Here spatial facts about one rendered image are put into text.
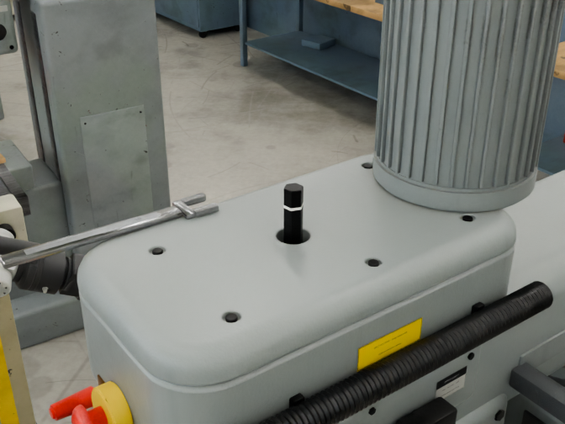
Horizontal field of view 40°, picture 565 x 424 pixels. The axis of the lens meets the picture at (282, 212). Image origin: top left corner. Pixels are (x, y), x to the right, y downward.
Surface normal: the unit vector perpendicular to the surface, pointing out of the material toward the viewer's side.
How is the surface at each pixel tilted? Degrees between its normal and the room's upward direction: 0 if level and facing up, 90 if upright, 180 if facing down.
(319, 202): 0
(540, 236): 0
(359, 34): 90
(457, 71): 90
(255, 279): 0
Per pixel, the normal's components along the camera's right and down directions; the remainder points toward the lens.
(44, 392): 0.00, -0.88
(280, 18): -0.81, 0.29
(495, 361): 0.59, 0.39
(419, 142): -0.64, 0.37
